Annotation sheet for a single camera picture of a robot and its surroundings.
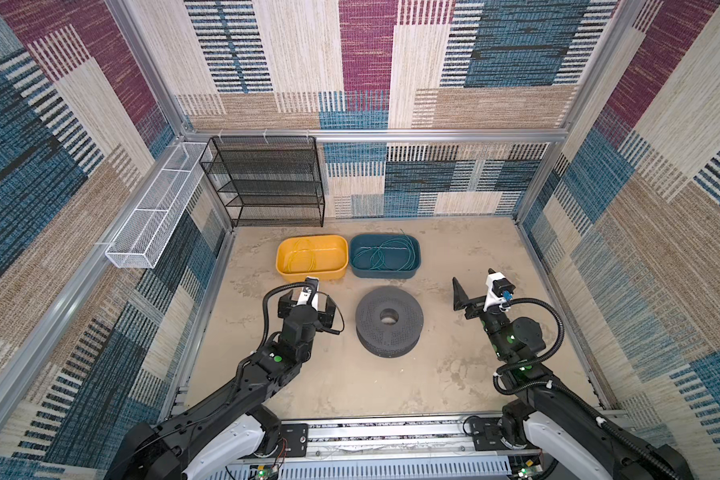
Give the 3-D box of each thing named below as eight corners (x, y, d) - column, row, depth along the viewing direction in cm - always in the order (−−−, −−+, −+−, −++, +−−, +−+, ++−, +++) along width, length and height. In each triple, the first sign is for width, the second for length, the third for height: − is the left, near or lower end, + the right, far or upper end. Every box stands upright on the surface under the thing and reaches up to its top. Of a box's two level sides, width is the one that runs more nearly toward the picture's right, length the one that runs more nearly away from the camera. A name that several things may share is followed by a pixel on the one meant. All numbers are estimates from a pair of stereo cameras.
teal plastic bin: (349, 281, 105) (348, 269, 100) (350, 246, 115) (350, 234, 110) (420, 280, 105) (423, 268, 100) (415, 246, 115) (418, 233, 109)
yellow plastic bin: (275, 283, 105) (270, 272, 100) (283, 246, 116) (279, 234, 110) (347, 283, 105) (346, 272, 100) (349, 246, 115) (348, 234, 110)
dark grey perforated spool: (355, 356, 88) (355, 348, 83) (356, 296, 101) (356, 286, 96) (424, 356, 88) (427, 348, 83) (416, 296, 101) (419, 286, 96)
